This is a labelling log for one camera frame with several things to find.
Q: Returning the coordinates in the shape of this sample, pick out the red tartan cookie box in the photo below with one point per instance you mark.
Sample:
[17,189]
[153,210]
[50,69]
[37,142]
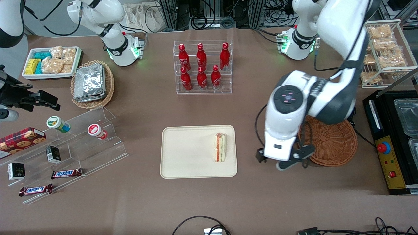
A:
[19,140]

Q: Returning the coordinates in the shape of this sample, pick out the beige cloth bag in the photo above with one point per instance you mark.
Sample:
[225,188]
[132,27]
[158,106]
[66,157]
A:
[140,16]

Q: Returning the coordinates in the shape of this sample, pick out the triangle sandwich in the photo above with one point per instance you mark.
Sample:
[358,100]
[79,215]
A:
[219,147]

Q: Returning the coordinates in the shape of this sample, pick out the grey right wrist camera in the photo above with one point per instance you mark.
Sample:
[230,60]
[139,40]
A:
[8,115]

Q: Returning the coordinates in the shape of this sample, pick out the clear acrylic stepped display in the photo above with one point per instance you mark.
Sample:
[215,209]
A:
[98,153]

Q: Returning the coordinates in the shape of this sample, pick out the clear acrylic bottle rack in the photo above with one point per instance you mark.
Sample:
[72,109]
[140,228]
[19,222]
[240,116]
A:
[228,91]

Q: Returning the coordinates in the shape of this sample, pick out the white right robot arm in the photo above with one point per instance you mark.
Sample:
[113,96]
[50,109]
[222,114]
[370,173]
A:
[114,42]

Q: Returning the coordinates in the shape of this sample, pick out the red cola bottle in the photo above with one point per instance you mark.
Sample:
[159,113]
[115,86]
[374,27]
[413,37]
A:
[183,58]
[201,57]
[201,80]
[224,57]
[186,81]
[216,78]

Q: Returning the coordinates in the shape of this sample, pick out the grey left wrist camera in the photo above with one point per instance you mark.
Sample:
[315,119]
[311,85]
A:
[284,165]

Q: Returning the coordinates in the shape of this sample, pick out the silver foil pack stack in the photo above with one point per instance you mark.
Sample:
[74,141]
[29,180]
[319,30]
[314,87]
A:
[89,83]

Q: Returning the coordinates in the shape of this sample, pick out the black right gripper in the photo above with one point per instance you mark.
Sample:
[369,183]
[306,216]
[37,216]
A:
[12,96]

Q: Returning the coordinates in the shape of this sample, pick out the white snack tray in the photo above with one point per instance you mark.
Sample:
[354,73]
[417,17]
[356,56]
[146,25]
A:
[42,77]

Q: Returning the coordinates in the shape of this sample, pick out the oval brown wicker basket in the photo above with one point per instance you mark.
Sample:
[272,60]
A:
[109,88]

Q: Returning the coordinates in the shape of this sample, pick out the red lid yoghurt cup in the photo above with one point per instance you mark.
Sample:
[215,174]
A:
[95,130]

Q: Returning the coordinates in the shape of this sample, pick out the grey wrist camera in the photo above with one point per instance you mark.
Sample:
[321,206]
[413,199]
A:
[8,115]
[284,165]

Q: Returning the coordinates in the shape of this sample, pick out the round brown wicker basket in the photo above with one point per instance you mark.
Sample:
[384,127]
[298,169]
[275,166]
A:
[336,147]

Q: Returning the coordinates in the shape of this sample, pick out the teal snack packet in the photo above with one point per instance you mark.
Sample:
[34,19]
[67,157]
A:
[38,68]
[42,54]

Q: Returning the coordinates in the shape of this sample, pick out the small black box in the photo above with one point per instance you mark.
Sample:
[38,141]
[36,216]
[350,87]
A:
[53,154]
[16,171]

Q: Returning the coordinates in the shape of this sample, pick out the clear plastic container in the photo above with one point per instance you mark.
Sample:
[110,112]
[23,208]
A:
[408,117]
[414,148]

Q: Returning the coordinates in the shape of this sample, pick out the bagged brown snack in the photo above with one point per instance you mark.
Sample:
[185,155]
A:
[369,49]
[369,60]
[379,31]
[370,77]
[392,60]
[387,44]

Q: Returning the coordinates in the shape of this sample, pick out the black machine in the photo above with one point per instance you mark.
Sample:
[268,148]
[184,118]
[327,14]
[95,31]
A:
[372,117]

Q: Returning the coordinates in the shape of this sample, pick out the yellow snack packet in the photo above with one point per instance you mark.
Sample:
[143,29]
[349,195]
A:
[31,66]

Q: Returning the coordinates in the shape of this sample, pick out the cream rectangular tray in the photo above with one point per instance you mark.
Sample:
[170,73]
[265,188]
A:
[189,153]

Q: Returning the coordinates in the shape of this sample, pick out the red emergency stop button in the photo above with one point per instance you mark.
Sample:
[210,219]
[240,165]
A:
[383,148]

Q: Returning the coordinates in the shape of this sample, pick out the brown Snickers bar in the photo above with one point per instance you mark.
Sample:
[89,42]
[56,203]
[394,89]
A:
[67,173]
[36,190]

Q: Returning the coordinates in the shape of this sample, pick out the yellow control panel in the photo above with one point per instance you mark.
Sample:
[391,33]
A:
[393,166]

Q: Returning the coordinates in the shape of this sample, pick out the green lid yoghurt cup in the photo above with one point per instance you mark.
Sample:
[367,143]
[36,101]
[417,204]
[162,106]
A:
[57,123]

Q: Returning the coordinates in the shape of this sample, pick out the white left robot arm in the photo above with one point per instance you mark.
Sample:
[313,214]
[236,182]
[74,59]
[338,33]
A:
[339,32]

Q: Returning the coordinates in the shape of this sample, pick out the clear rice cracker bag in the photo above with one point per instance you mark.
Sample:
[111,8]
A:
[57,51]
[67,68]
[69,54]
[52,66]

